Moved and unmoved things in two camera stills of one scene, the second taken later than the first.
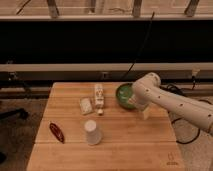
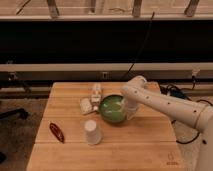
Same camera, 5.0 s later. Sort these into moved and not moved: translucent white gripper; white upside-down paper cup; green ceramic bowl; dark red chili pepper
Moved: green ceramic bowl; translucent white gripper
Not moved: white upside-down paper cup; dark red chili pepper
